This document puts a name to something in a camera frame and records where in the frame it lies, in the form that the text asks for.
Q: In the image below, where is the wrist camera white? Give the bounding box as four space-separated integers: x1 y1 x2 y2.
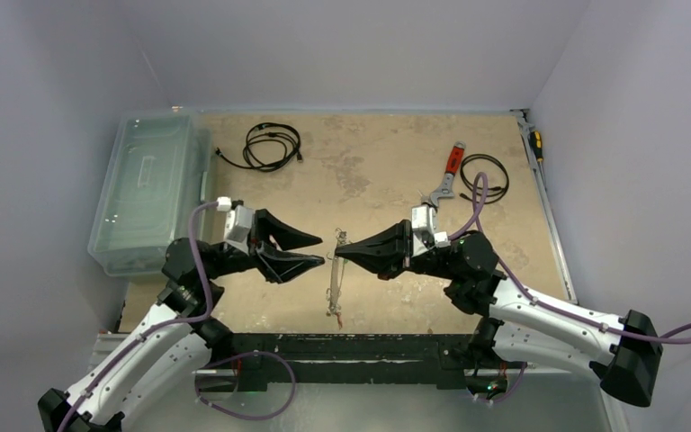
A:
410 204 451 255
216 196 256 255

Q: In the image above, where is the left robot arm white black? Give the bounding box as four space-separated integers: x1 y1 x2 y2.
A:
38 197 324 431

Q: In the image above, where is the yellow black screwdriver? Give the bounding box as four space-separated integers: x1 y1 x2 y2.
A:
528 130 543 163

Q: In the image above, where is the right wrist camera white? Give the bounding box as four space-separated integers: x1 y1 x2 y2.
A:
410 204 451 255

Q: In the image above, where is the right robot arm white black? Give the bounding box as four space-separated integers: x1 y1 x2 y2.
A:
335 220 663 407

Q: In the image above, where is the red handled adjustable wrench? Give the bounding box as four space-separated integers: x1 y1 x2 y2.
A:
421 141 466 209

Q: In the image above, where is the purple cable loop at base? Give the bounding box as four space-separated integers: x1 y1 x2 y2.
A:
193 350 299 423

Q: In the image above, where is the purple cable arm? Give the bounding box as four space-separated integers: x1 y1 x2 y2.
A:
447 171 691 347
53 200 233 432

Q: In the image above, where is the keyring chain with keys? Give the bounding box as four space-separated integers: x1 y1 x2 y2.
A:
324 227 348 329

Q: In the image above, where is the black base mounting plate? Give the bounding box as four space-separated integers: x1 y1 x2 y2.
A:
196 331 528 395

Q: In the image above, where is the aluminium frame rail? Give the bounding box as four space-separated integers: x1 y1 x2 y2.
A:
85 109 627 432

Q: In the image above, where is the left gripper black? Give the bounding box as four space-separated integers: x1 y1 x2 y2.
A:
202 210 324 283

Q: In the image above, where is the clear plastic storage bin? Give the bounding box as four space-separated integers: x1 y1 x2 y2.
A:
87 111 215 279

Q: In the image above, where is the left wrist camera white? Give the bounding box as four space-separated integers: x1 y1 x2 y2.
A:
216 196 256 255

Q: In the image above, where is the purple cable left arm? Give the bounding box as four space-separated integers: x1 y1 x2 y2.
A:
53 200 233 432

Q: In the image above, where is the black coiled cable left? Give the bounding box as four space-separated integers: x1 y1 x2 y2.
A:
214 122 305 174

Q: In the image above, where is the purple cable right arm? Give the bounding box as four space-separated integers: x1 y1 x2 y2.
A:
447 171 691 347

